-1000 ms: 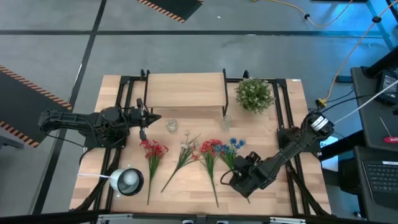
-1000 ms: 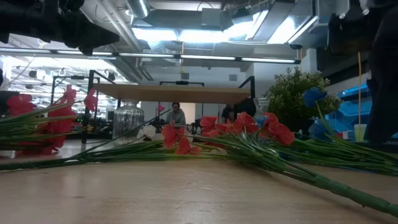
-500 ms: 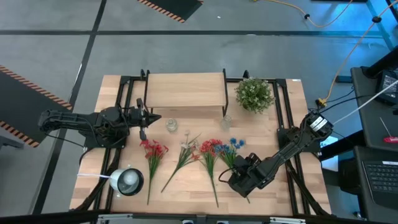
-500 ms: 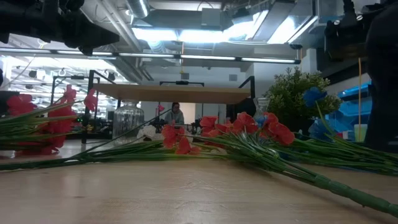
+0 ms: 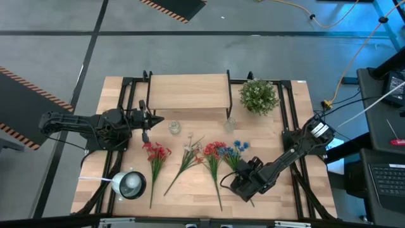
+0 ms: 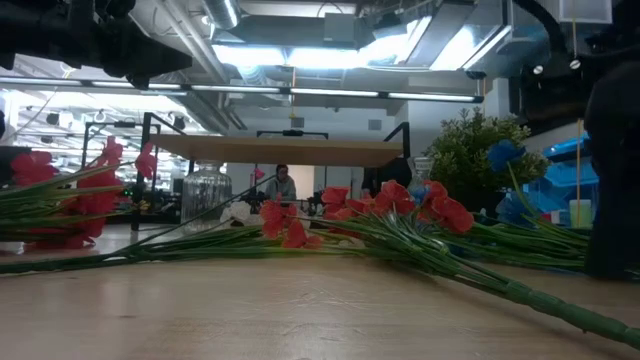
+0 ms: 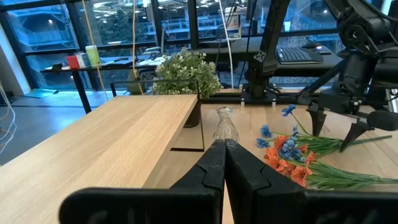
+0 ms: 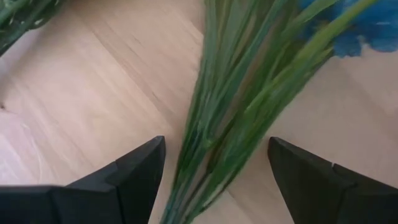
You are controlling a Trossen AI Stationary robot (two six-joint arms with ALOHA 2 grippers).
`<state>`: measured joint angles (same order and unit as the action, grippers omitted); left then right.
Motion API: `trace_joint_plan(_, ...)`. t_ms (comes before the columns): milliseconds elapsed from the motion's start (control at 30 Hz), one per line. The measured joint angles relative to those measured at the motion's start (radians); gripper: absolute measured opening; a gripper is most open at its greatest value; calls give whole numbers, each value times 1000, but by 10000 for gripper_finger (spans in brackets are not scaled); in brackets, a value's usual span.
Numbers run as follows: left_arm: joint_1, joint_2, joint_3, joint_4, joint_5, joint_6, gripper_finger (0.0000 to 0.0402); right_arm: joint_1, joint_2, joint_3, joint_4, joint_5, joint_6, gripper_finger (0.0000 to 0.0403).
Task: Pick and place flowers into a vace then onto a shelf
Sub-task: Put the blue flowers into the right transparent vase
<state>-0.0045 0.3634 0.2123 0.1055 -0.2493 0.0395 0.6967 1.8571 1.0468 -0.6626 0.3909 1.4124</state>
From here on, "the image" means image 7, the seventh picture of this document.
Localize black metal rig frame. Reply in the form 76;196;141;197
198;88;312;106

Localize black keyboard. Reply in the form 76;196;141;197
275;47;324;65

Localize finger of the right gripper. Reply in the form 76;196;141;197
307;105;328;138
340;122;371;153

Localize wooden shelf with black frame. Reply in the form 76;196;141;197
0;78;206;224

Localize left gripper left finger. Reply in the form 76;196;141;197
58;139;226;224

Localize white cable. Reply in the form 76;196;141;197
217;0;234;90

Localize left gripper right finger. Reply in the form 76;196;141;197
224;138;398;224

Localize small red box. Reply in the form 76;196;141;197
65;55;80;70

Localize black computer mouse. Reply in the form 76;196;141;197
301;42;324;50

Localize yellow cable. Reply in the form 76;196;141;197
81;0;109;102
132;0;144;96

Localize green potted plant black pot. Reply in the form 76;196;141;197
151;48;222;128

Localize orange-red artificial flower bunch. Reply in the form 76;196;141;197
263;134;398;191

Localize flared narrow-neck glass vase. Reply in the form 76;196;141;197
213;105;241;144

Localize white labelled box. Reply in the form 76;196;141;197
223;6;243;40

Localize black office desk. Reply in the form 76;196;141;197
198;36;345;78
39;55;162;114

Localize small white box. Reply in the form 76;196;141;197
75;52;91;68

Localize blue artificial flower bunch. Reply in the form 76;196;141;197
256;104;393;162

